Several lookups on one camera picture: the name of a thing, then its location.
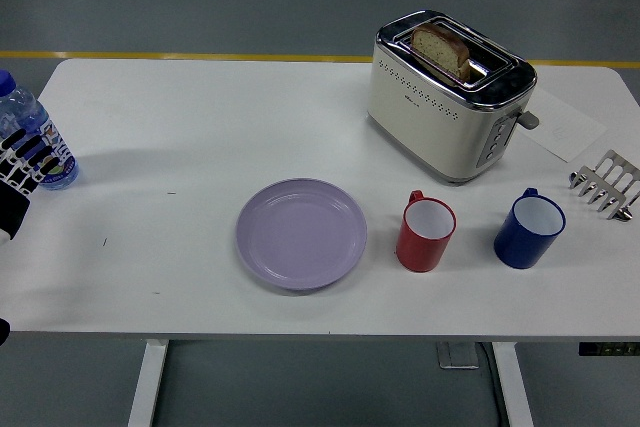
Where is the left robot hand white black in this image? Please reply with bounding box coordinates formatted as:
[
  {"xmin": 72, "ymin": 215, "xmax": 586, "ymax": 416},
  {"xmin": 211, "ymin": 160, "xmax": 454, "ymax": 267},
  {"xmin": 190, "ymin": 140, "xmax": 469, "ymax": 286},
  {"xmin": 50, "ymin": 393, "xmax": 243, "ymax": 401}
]
[{"xmin": 0, "ymin": 129, "xmax": 54, "ymax": 244}]

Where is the purple round plate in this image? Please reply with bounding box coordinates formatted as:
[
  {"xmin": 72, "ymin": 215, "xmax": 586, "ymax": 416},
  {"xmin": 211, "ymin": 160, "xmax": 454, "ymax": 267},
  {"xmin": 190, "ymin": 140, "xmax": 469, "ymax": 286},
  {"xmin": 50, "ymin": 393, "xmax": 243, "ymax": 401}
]
[{"xmin": 235, "ymin": 177, "xmax": 369, "ymax": 292}]

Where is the clear water bottle blue cap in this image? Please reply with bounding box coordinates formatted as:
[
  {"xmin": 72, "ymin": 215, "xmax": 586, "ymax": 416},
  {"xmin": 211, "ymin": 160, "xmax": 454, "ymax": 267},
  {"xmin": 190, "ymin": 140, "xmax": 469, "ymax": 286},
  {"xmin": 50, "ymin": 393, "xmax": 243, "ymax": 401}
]
[{"xmin": 0, "ymin": 69, "xmax": 80, "ymax": 192}]

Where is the white table leg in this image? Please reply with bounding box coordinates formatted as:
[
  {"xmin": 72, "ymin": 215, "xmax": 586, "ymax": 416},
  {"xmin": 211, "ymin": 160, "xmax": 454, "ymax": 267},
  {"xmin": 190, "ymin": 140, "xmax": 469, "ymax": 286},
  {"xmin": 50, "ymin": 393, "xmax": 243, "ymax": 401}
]
[
  {"xmin": 489, "ymin": 341, "xmax": 535, "ymax": 427},
  {"xmin": 127, "ymin": 339, "xmax": 170, "ymax": 427}
]

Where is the red mug white inside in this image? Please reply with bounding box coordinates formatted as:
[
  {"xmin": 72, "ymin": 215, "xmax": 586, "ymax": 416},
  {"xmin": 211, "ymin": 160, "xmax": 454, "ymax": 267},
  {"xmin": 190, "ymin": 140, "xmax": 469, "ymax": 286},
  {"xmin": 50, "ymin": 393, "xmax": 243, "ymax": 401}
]
[{"xmin": 395, "ymin": 189, "xmax": 457, "ymax": 274}]

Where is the cream and chrome toaster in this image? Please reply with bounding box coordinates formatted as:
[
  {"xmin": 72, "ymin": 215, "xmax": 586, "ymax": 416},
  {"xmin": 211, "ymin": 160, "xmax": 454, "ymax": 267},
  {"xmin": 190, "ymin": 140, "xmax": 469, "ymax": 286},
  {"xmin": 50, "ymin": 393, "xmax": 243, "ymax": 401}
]
[{"xmin": 364, "ymin": 9, "xmax": 541, "ymax": 186}]

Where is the brown bread slice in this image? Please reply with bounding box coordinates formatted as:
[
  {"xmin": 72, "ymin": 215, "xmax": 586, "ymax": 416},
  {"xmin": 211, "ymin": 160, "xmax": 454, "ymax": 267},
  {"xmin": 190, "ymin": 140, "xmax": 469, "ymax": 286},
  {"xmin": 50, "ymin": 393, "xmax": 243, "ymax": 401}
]
[{"xmin": 410, "ymin": 22, "xmax": 471, "ymax": 82}]

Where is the blue mug white inside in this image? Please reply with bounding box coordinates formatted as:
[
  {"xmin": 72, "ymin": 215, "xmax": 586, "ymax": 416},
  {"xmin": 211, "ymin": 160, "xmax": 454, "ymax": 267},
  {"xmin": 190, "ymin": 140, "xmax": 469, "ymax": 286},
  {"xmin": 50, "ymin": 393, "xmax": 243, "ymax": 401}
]
[{"xmin": 493, "ymin": 187, "xmax": 567, "ymax": 270}]

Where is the white paper sheet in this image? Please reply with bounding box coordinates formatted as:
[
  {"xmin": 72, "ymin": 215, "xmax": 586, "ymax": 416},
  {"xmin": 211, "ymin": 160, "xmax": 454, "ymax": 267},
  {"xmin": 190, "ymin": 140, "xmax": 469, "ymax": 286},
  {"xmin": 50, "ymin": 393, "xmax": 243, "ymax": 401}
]
[{"xmin": 517, "ymin": 86, "xmax": 609, "ymax": 164}]

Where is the silver metal toast rack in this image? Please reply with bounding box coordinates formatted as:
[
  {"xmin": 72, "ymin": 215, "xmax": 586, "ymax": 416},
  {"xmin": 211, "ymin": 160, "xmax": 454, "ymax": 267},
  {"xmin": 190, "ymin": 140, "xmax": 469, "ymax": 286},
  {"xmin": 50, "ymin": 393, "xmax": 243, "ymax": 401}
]
[{"xmin": 568, "ymin": 149, "xmax": 640, "ymax": 222}]

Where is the black table control panel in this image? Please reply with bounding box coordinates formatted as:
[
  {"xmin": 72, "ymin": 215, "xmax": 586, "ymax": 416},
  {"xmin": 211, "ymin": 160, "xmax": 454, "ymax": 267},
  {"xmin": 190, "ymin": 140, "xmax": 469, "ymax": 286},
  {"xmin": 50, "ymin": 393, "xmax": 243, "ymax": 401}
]
[{"xmin": 578, "ymin": 341, "xmax": 640, "ymax": 357}]

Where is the grey under-table bracket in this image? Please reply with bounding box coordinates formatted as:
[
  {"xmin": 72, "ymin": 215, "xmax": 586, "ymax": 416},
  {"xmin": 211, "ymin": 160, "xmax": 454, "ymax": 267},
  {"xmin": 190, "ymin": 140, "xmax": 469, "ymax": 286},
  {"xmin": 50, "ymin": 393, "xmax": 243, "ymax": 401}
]
[{"xmin": 435, "ymin": 341, "xmax": 481, "ymax": 371}]

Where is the grey cable under table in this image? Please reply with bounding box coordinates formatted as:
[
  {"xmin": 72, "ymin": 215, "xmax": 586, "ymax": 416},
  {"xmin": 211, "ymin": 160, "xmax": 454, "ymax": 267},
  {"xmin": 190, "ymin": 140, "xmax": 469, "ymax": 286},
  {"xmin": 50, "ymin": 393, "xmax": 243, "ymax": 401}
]
[{"xmin": 477, "ymin": 341, "xmax": 507, "ymax": 427}]

